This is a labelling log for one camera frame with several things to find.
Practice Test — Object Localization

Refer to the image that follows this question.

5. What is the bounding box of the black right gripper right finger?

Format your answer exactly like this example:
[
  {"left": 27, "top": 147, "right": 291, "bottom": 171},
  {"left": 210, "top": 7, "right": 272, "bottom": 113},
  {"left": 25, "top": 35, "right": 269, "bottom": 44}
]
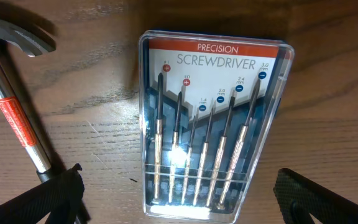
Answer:
[{"left": 273, "top": 168, "right": 358, "bottom": 224}]

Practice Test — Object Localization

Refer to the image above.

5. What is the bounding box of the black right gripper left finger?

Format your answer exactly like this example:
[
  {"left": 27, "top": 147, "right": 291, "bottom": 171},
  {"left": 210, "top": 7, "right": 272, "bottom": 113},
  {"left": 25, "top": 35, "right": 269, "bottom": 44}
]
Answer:
[{"left": 0, "top": 163, "right": 85, "bottom": 224}]

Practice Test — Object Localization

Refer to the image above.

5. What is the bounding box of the precision screwdriver set case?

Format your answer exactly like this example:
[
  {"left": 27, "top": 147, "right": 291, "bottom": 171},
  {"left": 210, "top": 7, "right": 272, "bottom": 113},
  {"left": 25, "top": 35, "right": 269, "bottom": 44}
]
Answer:
[{"left": 139, "top": 30, "right": 295, "bottom": 223}]

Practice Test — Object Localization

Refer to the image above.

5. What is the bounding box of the claw hammer orange label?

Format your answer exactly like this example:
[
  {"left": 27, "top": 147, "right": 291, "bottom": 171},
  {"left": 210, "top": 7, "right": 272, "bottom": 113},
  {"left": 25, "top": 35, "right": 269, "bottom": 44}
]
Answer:
[{"left": 0, "top": 15, "right": 91, "bottom": 224}]

